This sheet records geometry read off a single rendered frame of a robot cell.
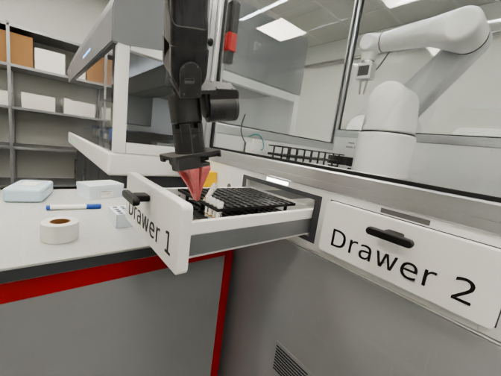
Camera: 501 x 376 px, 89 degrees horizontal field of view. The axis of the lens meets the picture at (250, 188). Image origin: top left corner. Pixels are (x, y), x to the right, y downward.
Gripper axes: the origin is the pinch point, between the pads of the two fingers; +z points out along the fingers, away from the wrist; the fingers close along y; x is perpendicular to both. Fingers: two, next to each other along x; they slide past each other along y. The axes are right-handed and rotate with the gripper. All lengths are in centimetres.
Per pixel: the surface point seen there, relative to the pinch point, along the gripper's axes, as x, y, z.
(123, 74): -81, -13, -34
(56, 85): -421, -18, -62
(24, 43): -376, 6, -102
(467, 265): 40.5, -21.2, 6.8
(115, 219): -25.6, 11.0, 9.6
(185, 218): 13.0, 8.6, -1.8
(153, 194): 1.1, 8.7, -3.0
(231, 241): 11.4, -0.1, 5.9
